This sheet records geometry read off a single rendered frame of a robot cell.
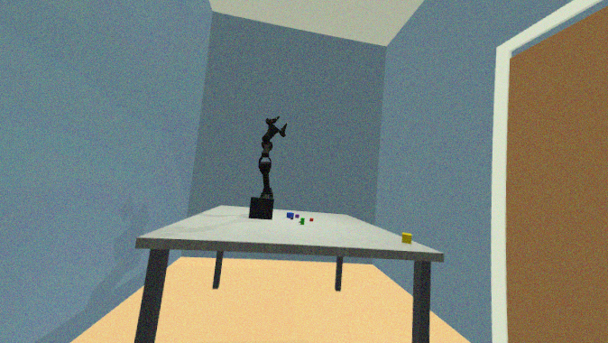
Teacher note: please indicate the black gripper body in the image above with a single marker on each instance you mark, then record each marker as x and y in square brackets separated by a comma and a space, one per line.
[273, 130]

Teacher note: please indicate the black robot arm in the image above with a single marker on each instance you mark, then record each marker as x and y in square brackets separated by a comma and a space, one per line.
[266, 166]

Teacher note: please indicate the small yellow block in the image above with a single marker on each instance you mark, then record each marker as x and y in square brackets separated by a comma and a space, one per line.
[406, 238]

